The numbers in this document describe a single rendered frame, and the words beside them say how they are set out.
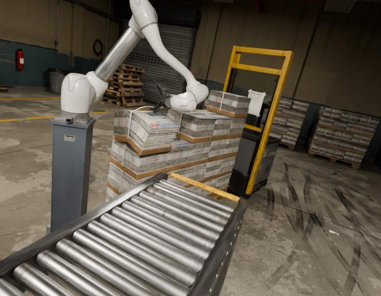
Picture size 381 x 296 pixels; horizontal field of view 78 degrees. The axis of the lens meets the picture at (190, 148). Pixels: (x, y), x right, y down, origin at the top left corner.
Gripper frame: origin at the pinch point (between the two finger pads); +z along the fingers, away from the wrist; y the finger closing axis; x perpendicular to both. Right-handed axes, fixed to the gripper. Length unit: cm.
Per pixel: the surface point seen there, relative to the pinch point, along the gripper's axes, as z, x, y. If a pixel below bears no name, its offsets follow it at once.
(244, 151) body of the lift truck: 4, 175, 59
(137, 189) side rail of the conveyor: -46, -40, 44
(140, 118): -9.2, -13.7, 13.8
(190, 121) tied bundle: -1, 47, 17
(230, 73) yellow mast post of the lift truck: 38, 160, -38
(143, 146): -15.2, -13.9, 31.6
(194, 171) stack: -6, 59, 65
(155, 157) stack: -7.9, 4.8, 43.4
